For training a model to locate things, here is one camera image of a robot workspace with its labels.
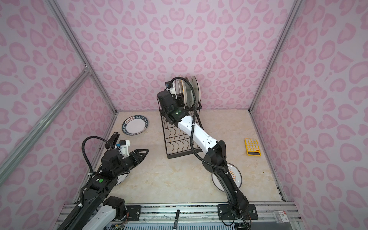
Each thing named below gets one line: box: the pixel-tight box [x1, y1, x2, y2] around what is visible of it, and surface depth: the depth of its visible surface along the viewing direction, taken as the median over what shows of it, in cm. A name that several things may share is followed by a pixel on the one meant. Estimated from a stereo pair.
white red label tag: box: [278, 210, 290, 223], surface depth 72 cm
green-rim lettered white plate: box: [121, 115, 150, 136], surface depth 113 cm
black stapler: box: [104, 131, 120, 150], surface depth 104 cm
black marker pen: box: [173, 209, 181, 230], surface depth 73 cm
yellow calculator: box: [244, 138, 262, 157], surface depth 99 cm
